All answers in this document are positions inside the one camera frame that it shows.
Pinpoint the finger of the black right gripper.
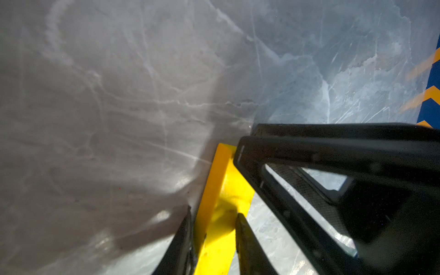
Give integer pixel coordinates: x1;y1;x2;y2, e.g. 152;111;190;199
251;123;440;142
234;136;440;275

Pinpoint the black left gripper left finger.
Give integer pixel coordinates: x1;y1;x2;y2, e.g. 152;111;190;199
152;206;194;275

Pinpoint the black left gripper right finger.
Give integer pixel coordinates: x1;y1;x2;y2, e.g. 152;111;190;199
236;213;278;275

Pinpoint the yellow building block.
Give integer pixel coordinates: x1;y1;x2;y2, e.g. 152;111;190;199
194;143;255;275

